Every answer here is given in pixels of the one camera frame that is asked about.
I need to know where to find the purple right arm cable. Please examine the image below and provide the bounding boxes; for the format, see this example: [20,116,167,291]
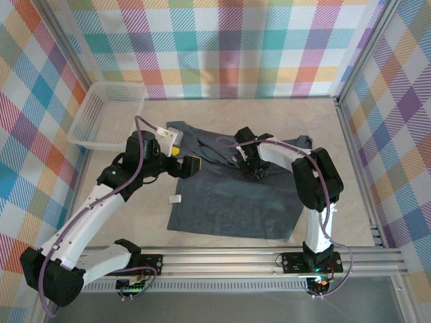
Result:
[215,136,354,299]

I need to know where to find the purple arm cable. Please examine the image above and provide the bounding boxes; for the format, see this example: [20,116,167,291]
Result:
[215,136,354,299]
[37,115,168,319]

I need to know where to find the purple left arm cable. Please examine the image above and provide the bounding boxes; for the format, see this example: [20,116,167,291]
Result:
[37,115,168,319]

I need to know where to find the left controller circuit board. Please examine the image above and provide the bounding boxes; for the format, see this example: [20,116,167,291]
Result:
[115,277,151,293]

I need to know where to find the right controller circuit board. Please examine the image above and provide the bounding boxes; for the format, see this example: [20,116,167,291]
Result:
[306,275,330,293]

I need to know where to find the aluminium corner post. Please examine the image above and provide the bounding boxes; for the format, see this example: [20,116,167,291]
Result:
[35,0,97,95]
[335,0,403,102]

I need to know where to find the grey blue t-shirt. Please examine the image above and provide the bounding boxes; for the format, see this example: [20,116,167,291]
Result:
[167,120,313,240]

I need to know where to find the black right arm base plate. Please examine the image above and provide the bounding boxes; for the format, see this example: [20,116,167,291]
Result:
[281,251,344,275]

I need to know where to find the controller circuit board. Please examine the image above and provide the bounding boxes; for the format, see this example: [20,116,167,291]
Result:
[115,277,151,293]
[306,275,330,293]

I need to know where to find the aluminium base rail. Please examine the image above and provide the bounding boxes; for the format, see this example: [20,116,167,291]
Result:
[80,246,407,280]

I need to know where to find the grey metal panel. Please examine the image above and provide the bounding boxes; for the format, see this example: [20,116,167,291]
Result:
[45,291,405,323]

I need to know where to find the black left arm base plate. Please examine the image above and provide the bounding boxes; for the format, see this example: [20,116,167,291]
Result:
[139,254,165,276]

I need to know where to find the plaid backdrop cloth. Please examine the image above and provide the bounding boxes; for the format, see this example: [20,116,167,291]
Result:
[0,0,88,323]
[65,0,388,101]
[339,0,431,323]

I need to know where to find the white plastic mesh basket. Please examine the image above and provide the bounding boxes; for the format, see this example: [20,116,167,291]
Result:
[66,81,148,152]

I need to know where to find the slotted grey cable duct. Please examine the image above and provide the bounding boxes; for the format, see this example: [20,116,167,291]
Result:
[80,281,310,293]

